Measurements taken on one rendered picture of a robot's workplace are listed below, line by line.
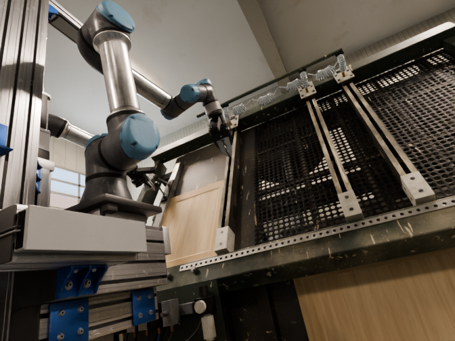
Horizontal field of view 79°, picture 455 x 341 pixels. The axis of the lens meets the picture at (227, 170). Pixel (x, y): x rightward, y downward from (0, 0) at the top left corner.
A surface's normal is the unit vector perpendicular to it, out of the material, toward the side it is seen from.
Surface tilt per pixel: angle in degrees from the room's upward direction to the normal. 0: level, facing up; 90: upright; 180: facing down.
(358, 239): 58
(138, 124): 98
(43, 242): 90
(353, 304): 90
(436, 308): 90
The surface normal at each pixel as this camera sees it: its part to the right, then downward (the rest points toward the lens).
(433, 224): -0.47, -0.71
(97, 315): 0.89, -0.32
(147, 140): 0.80, -0.25
